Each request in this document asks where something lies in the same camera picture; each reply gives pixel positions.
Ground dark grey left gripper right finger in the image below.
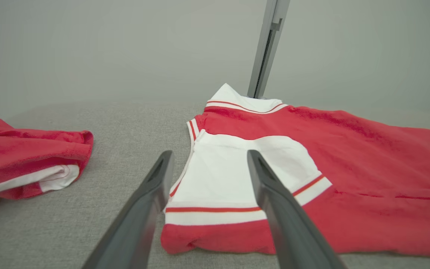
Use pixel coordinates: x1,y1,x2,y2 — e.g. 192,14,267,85
247,149,346,269

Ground red white basketball jersey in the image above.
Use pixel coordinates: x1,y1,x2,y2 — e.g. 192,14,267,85
160,83,430,258

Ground grey metal partition post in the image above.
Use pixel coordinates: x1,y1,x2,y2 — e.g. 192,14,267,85
247,0,291,100

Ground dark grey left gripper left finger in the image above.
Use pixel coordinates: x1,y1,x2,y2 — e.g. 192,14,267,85
82,150,175,269

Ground red shorts with white hem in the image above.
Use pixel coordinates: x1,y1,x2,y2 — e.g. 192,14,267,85
0,118,94,216

